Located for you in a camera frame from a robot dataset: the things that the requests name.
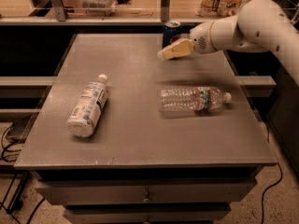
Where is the white labelled plastic bottle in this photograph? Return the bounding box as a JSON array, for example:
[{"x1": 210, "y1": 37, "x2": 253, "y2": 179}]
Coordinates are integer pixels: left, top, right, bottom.
[{"x1": 66, "y1": 74, "x2": 108, "y2": 137}]

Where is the black cable right floor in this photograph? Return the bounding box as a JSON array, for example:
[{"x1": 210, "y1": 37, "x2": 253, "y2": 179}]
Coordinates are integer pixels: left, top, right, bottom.
[{"x1": 260, "y1": 161, "x2": 284, "y2": 224}]

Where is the clear water bottle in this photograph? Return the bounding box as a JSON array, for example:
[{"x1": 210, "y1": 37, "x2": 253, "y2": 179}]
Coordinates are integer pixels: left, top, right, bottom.
[{"x1": 159, "y1": 87, "x2": 232, "y2": 112}]

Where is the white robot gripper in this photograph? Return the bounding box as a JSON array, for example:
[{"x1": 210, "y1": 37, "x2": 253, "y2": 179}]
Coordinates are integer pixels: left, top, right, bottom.
[{"x1": 158, "y1": 21, "x2": 217, "y2": 61}]

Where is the grey drawer cabinet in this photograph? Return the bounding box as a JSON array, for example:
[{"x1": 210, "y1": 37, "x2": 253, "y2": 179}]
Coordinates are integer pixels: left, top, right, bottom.
[{"x1": 16, "y1": 34, "x2": 276, "y2": 224}]

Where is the blue pepsi can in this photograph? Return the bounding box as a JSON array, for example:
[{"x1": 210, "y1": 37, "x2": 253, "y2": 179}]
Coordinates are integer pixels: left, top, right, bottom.
[{"x1": 163, "y1": 21, "x2": 181, "y2": 48}]

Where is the black cables left floor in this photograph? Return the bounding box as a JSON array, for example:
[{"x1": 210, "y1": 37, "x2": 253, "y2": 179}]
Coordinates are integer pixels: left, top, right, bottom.
[{"x1": 0, "y1": 115, "x2": 46, "y2": 224}]

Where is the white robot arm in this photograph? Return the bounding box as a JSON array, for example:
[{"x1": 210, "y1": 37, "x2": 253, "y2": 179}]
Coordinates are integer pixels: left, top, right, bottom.
[{"x1": 158, "y1": 0, "x2": 299, "y2": 85}]

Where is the upper drawer knob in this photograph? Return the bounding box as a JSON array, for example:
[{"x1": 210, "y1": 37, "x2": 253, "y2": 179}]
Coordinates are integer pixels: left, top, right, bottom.
[{"x1": 143, "y1": 191, "x2": 152, "y2": 203}]

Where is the clear plastic container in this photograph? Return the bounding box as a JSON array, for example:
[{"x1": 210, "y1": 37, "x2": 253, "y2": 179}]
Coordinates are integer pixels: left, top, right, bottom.
[{"x1": 80, "y1": 0, "x2": 115, "y2": 17}]

